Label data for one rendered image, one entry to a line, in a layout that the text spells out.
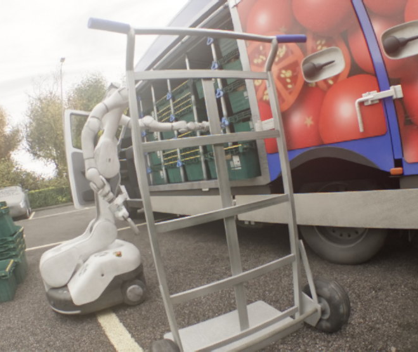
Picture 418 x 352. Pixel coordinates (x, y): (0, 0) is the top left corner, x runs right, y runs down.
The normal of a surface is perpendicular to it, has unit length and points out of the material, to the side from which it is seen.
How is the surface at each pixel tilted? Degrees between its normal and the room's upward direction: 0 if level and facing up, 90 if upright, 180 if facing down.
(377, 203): 90
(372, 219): 90
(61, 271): 90
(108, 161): 90
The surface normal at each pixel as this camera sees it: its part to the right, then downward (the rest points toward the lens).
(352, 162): -0.80, 0.14
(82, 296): 0.59, -0.07
